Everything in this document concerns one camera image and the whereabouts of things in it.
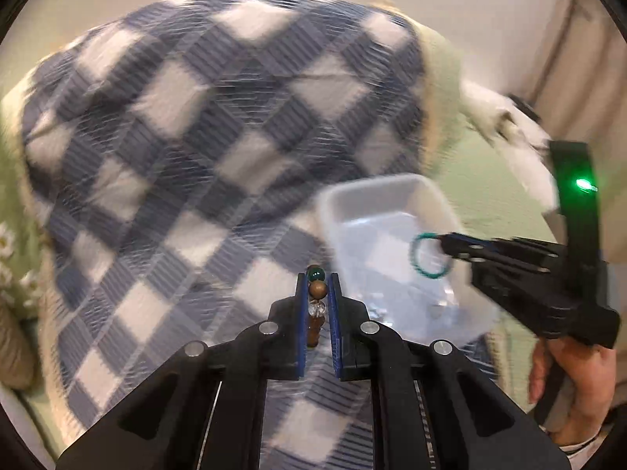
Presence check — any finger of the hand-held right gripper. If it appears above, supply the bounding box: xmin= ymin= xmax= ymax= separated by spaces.
xmin=440 ymin=231 xmax=564 ymax=258
xmin=448 ymin=251 xmax=556 ymax=277

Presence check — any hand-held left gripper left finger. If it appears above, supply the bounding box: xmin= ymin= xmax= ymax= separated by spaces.
xmin=56 ymin=273 xmax=308 ymax=470

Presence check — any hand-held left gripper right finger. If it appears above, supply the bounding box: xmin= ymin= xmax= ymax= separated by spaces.
xmin=330 ymin=272 xmax=573 ymax=470

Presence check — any mixed bead bracelet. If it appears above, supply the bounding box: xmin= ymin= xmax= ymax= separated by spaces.
xmin=306 ymin=264 xmax=328 ymax=349

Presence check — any green bead bracelet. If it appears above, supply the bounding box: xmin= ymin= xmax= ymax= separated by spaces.
xmin=410 ymin=231 xmax=452 ymax=279

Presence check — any clear plastic container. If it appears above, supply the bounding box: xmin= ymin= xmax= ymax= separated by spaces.
xmin=316 ymin=173 xmax=501 ymax=344

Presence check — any person's right forearm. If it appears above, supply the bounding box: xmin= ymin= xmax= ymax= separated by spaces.
xmin=558 ymin=431 xmax=608 ymax=457

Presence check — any person's right hand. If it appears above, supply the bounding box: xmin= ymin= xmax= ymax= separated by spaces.
xmin=529 ymin=337 xmax=619 ymax=447

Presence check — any white plush toy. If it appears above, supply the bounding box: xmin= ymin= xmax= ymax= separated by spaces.
xmin=460 ymin=81 xmax=559 ymax=216

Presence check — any beige curtain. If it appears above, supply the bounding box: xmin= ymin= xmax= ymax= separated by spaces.
xmin=504 ymin=0 xmax=627 ymax=275

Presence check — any blue white checkered blanket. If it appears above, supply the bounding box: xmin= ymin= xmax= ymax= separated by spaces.
xmin=20 ymin=0 xmax=500 ymax=470

